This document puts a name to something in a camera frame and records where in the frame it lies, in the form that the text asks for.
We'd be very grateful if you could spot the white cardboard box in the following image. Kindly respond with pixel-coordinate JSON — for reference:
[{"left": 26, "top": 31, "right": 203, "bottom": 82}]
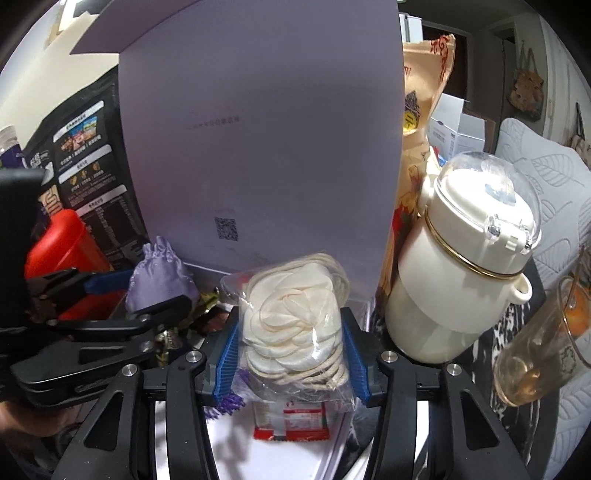
[{"left": 427, "top": 95, "right": 497, "bottom": 160}]

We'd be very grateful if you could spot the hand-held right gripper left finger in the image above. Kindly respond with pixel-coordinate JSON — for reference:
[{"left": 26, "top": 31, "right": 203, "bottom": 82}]
[{"left": 51, "top": 307, "right": 243, "bottom": 480}]

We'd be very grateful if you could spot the clear glass cup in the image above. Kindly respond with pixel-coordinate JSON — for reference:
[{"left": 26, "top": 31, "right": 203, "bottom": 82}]
[{"left": 493, "top": 272, "right": 591, "bottom": 408}]

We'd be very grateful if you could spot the red and white packet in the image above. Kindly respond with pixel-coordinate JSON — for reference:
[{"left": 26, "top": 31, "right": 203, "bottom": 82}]
[{"left": 253, "top": 399, "right": 329, "bottom": 441}]

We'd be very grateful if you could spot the person's left hand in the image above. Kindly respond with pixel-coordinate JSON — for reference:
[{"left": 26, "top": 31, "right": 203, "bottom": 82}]
[{"left": 0, "top": 399, "right": 86, "bottom": 462}]

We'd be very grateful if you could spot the purple fuzzy trinket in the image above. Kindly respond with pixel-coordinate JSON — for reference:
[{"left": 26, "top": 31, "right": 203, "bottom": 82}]
[{"left": 205, "top": 392, "right": 245, "bottom": 421}]

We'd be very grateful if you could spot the lavender drawstring pouch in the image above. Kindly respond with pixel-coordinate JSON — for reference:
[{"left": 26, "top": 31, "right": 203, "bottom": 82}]
[{"left": 124, "top": 236, "right": 200, "bottom": 319}]

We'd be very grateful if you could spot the cream bottle with clear lid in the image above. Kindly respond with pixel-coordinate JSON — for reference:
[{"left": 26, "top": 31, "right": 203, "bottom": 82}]
[{"left": 383, "top": 151, "right": 542, "bottom": 365}]

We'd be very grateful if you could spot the orange snack bag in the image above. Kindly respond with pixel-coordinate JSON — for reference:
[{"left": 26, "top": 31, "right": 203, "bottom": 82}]
[{"left": 376, "top": 33, "right": 457, "bottom": 324}]

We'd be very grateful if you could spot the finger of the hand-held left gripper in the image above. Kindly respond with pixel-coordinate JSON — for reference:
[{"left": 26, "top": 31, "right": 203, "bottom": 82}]
[
  {"left": 25, "top": 268, "right": 134, "bottom": 324},
  {"left": 9, "top": 295, "right": 192, "bottom": 404}
]

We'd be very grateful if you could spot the jar with white lid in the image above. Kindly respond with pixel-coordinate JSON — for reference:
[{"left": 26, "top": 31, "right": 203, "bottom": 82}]
[{"left": 0, "top": 124, "right": 24, "bottom": 171}]

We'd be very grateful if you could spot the red plastic container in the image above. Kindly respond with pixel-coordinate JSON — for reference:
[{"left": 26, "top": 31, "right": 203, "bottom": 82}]
[{"left": 24, "top": 209, "right": 112, "bottom": 321}]

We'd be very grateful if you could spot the lavender gift box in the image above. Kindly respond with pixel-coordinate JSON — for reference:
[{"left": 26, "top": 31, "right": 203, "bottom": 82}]
[{"left": 71, "top": 0, "right": 407, "bottom": 480}]

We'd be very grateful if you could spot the black snack bag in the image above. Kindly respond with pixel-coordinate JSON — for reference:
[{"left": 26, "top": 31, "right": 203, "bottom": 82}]
[{"left": 0, "top": 69, "right": 148, "bottom": 273}]

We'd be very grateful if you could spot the beige tote bag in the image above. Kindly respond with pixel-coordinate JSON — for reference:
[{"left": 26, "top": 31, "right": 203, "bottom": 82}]
[{"left": 566, "top": 104, "right": 591, "bottom": 167}]

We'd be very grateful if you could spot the bag of cotton pads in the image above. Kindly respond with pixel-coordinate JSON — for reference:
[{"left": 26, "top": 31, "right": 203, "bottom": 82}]
[{"left": 221, "top": 253, "right": 358, "bottom": 411}]

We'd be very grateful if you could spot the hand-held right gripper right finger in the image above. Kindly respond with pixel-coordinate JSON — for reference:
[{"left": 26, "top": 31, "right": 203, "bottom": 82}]
[{"left": 339, "top": 307, "right": 539, "bottom": 480}]

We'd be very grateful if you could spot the brown patterned tote bag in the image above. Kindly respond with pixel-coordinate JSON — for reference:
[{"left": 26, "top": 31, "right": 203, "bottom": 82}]
[{"left": 510, "top": 39, "right": 546, "bottom": 121}]

